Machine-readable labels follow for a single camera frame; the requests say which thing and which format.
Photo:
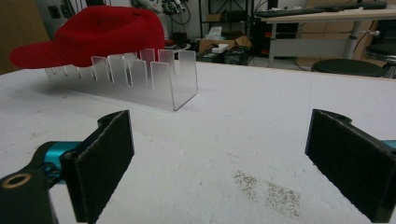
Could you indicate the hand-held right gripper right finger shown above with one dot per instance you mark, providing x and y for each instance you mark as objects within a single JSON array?
[{"x": 351, "y": 161}]

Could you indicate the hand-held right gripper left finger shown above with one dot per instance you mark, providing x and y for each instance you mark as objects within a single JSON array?
[{"x": 99, "y": 161}]

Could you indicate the clear acrylic slotted rack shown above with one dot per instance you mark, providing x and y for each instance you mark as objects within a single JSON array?
[{"x": 134, "y": 79}]

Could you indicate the red baseball cap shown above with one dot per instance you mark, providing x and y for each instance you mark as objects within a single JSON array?
[{"x": 93, "y": 37}]

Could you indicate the black round stool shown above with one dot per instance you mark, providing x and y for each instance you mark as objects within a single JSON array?
[{"x": 348, "y": 67}]

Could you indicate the white desk with grey legs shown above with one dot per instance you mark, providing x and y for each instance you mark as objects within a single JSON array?
[{"x": 327, "y": 28}]

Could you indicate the brown wooden panel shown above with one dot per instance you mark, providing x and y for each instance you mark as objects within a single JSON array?
[{"x": 18, "y": 31}]

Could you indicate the black keyboard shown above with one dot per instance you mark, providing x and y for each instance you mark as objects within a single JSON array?
[{"x": 317, "y": 10}]

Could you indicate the brown cardboard box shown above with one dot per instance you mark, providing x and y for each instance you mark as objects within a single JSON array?
[{"x": 224, "y": 43}]

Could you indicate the black metal shelf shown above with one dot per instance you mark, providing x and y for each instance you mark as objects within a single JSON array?
[{"x": 227, "y": 17}]

